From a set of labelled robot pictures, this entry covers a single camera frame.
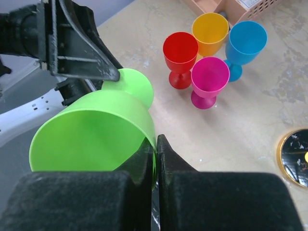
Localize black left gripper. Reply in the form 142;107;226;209
36;0;122;82

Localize peach desk organizer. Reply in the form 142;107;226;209
185;0;281;26

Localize yellow wine glass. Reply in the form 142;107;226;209
192;13;229;61

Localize pink wine glass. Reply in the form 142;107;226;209
191;56;230;110

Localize gold wire glass rack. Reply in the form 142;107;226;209
276;128;308;189

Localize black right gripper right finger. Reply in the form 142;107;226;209
156;134;303;231

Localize blue wine glass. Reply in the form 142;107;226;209
225;21;268;82

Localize red wine glass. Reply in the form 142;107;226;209
163;31;199;90

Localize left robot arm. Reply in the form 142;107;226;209
0;0;128;145

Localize green wine glass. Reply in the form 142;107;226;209
28;68;157;191

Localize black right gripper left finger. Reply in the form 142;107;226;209
0;140;154;231

